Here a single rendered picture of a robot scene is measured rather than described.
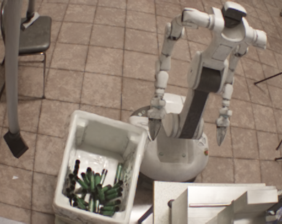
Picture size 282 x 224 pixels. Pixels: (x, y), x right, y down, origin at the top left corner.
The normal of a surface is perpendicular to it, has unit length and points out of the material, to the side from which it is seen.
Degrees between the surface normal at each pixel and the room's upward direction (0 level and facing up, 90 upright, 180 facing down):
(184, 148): 0
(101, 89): 0
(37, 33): 0
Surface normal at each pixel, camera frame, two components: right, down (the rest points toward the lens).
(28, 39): 0.24, -0.53
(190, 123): 0.11, 0.61
